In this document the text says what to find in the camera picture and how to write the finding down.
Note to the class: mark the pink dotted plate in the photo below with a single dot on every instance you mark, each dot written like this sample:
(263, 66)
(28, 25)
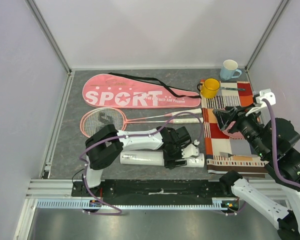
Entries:
(235, 135)

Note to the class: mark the pink badminton racket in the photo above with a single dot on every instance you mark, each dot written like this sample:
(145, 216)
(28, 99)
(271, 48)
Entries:
(182, 114)
(185, 120)

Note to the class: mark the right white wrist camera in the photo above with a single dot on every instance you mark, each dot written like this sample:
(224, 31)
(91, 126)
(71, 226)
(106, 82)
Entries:
(259, 102)

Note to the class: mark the light blue mug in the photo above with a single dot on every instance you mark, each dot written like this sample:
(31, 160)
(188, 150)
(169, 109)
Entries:
(230, 70)

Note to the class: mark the yellow mug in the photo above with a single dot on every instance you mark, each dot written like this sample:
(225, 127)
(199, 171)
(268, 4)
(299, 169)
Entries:
(209, 88)

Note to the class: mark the orange patchwork cloth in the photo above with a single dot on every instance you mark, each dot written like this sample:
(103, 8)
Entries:
(216, 141)

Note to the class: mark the pink racket bag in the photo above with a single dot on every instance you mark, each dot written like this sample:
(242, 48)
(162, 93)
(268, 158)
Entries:
(130, 92)

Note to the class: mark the silver fork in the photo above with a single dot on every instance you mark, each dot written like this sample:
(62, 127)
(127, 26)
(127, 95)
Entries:
(229, 155)

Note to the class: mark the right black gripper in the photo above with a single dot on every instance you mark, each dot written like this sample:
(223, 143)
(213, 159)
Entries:
(234, 120)

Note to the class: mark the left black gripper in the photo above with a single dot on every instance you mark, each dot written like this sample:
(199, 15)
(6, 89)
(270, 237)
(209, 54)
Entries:
(170, 163)

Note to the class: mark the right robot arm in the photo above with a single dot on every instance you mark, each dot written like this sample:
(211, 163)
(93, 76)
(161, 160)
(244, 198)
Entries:
(273, 143)

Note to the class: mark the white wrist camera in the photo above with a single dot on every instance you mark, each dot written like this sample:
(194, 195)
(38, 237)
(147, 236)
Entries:
(259, 102)
(191, 150)

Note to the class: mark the white shuttlecock tube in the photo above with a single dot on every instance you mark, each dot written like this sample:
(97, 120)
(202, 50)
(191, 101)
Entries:
(156, 158)

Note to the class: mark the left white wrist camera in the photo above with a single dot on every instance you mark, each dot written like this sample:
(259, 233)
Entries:
(191, 150)

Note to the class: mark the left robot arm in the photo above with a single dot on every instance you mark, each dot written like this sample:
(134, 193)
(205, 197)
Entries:
(102, 148)

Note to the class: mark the white cable duct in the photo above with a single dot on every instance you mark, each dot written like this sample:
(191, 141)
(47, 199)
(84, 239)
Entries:
(88, 204)

